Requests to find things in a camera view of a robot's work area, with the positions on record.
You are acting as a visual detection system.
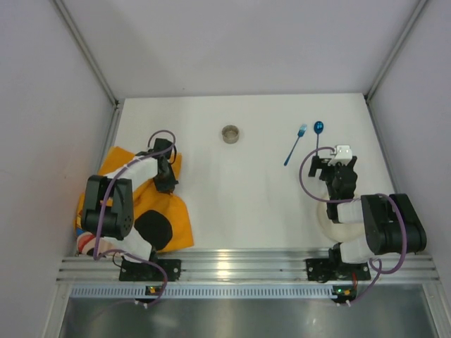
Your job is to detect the orange Mickey Mouse placemat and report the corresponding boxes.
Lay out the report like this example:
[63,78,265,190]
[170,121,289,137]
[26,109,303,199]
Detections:
[74,146,194,256]

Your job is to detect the white round plate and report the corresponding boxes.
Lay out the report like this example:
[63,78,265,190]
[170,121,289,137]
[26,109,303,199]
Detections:
[316,198,365,242]

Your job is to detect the small metal cup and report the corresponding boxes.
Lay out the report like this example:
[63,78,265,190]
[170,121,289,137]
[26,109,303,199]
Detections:
[221,125,240,144]

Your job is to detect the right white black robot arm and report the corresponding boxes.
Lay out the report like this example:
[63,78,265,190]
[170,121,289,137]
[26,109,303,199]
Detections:
[308,154,427,265]

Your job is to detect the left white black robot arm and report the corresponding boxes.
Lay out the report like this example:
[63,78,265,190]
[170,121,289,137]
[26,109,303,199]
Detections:
[80,138,178,262]

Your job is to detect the blue metallic spoon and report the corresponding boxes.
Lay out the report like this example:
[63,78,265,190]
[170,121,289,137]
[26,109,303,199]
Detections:
[314,121,324,149]

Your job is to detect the blue metallic fork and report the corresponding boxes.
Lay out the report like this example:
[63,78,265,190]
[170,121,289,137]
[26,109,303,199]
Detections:
[283,123,307,166]

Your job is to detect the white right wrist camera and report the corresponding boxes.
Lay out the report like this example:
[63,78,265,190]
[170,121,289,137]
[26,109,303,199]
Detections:
[328,144,353,166]

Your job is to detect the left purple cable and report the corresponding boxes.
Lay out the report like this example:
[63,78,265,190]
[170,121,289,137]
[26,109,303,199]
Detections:
[93,130,178,306]

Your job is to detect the purple cable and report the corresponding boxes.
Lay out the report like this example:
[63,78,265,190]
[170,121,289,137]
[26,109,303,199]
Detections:
[93,130,178,306]
[299,146,409,306]

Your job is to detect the left aluminium frame post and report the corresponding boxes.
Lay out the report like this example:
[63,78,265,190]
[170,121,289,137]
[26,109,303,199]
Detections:
[52,0,123,110]

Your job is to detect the aluminium frame post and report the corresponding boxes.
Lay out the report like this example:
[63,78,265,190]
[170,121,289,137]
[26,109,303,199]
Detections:
[364,0,430,104]
[52,0,123,110]

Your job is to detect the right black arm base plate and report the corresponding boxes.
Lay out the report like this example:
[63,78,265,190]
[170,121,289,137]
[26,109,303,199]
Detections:
[305,258,371,283]

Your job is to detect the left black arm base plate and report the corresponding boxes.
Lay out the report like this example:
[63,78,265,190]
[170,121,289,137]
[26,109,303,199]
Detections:
[118,259,182,282]

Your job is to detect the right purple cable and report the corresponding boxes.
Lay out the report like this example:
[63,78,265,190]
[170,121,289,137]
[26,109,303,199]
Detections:
[299,146,409,306]

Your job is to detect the aluminium mounting rail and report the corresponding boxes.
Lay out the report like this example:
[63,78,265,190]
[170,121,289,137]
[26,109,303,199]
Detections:
[56,249,440,284]

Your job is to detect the perforated grey cable duct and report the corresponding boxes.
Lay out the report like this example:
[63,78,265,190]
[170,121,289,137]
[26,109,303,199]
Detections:
[70,284,355,299]

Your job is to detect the right aluminium frame post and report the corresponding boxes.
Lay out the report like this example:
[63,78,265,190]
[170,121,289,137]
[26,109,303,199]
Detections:
[364,0,430,104]

